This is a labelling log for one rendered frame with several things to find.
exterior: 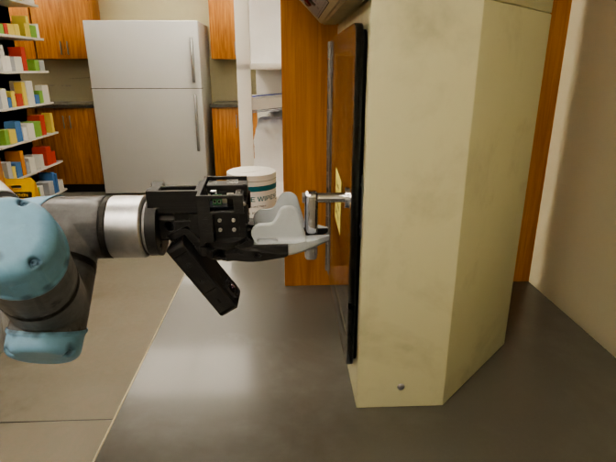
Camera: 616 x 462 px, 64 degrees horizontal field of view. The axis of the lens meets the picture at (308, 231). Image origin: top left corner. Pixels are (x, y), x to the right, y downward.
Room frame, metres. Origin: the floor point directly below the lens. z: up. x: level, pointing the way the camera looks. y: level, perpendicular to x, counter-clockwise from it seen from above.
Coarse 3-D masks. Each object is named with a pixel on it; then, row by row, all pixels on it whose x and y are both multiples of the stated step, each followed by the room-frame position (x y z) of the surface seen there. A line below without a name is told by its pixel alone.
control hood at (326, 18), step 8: (328, 0) 0.61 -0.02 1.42; (336, 0) 0.56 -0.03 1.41; (344, 0) 0.54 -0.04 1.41; (352, 0) 0.54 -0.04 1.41; (360, 0) 0.54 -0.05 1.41; (328, 8) 0.65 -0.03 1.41; (336, 8) 0.62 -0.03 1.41; (344, 8) 0.61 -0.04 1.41; (352, 8) 0.61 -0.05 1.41; (320, 16) 0.77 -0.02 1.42; (328, 16) 0.72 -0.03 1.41; (336, 16) 0.70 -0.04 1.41; (344, 16) 0.70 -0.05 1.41; (328, 24) 0.82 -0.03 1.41
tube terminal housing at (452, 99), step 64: (384, 0) 0.51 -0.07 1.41; (448, 0) 0.52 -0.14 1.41; (512, 0) 0.57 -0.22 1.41; (384, 64) 0.52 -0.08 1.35; (448, 64) 0.52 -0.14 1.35; (512, 64) 0.59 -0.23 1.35; (384, 128) 0.52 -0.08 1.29; (448, 128) 0.52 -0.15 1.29; (512, 128) 0.61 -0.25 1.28; (384, 192) 0.52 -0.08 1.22; (448, 192) 0.52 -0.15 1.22; (512, 192) 0.63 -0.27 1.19; (384, 256) 0.52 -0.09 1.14; (448, 256) 0.52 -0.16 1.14; (512, 256) 0.65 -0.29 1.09; (384, 320) 0.52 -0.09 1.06; (448, 320) 0.52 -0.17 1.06; (384, 384) 0.52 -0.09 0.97; (448, 384) 0.53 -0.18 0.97
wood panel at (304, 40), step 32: (288, 0) 0.88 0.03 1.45; (288, 32) 0.88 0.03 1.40; (320, 32) 0.88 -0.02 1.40; (288, 64) 0.88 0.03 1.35; (320, 64) 0.88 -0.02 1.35; (544, 64) 0.90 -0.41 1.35; (288, 96) 0.88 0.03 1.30; (320, 96) 0.88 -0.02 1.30; (544, 96) 0.90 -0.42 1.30; (288, 128) 0.88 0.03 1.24; (320, 128) 0.88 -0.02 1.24; (544, 128) 0.90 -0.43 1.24; (288, 160) 0.88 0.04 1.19; (320, 160) 0.88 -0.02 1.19; (544, 160) 0.90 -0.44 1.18; (320, 224) 0.88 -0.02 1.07; (288, 256) 0.88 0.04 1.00; (320, 256) 0.88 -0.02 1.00
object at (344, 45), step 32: (352, 32) 0.55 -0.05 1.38; (352, 64) 0.54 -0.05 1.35; (352, 96) 0.54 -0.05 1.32; (352, 128) 0.53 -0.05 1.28; (352, 160) 0.52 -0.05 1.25; (352, 192) 0.52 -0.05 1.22; (352, 224) 0.52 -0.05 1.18; (352, 256) 0.52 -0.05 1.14; (352, 288) 0.52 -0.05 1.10; (352, 320) 0.52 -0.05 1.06; (352, 352) 0.52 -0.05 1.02
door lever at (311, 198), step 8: (304, 192) 0.57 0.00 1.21; (312, 192) 0.56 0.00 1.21; (320, 192) 0.56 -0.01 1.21; (328, 192) 0.56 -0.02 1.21; (336, 192) 0.56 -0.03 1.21; (344, 192) 0.56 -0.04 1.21; (304, 200) 0.56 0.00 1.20; (312, 200) 0.56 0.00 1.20; (320, 200) 0.56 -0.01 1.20; (328, 200) 0.56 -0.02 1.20; (336, 200) 0.56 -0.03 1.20; (344, 200) 0.56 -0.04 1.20; (304, 208) 0.56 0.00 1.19; (312, 208) 0.56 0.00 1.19; (304, 216) 0.56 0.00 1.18; (312, 216) 0.56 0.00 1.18; (304, 224) 0.56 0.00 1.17; (312, 224) 0.56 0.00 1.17; (312, 232) 0.56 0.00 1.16; (312, 248) 0.57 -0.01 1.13; (304, 256) 0.57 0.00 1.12; (312, 256) 0.57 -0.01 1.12
